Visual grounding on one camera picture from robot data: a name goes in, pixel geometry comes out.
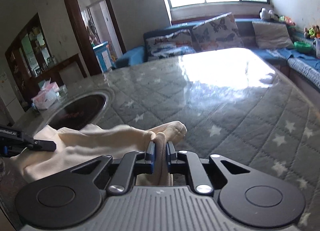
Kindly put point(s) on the dark wooden display cabinet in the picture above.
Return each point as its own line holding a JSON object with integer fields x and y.
{"x": 31, "y": 62}

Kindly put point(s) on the blue corner sofa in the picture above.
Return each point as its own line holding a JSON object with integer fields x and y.
{"x": 305, "y": 66}

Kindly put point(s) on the butterfly pillow right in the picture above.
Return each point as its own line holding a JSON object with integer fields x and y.
{"x": 217, "y": 33}

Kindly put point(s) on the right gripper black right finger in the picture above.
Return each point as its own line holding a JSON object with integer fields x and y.
{"x": 188, "y": 164}

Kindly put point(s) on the clear plastic storage box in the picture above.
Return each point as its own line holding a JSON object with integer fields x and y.
{"x": 316, "y": 43}

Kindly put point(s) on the cream sweatshirt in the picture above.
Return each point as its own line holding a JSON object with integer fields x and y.
{"x": 75, "y": 147}

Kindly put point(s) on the butterfly pillow left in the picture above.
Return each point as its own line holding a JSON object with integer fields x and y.
{"x": 174, "y": 44}

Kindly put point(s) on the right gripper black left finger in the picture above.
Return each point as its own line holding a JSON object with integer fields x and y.
{"x": 132, "y": 164}

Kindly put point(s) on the beige grey cushion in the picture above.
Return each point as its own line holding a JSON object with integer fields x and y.
{"x": 270, "y": 35}

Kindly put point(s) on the grey quilted star table cover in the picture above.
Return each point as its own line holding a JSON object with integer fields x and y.
{"x": 255, "y": 132}

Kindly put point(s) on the butterfly pillow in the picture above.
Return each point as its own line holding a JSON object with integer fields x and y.
{"x": 174, "y": 44}
{"x": 217, "y": 33}

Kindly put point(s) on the pink white tissue pack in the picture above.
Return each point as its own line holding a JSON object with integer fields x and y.
{"x": 48, "y": 94}

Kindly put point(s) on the green plastic toy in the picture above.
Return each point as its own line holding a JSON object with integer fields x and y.
{"x": 303, "y": 47}

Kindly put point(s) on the white refrigerator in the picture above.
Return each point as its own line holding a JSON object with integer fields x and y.
{"x": 9, "y": 102}

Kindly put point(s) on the black white plush toy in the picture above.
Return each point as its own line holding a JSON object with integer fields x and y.
{"x": 268, "y": 15}

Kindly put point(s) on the blue white toy cabinet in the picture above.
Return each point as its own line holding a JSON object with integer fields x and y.
{"x": 103, "y": 56}

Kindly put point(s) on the round black induction cooktop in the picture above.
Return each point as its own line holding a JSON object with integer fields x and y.
{"x": 80, "y": 110}

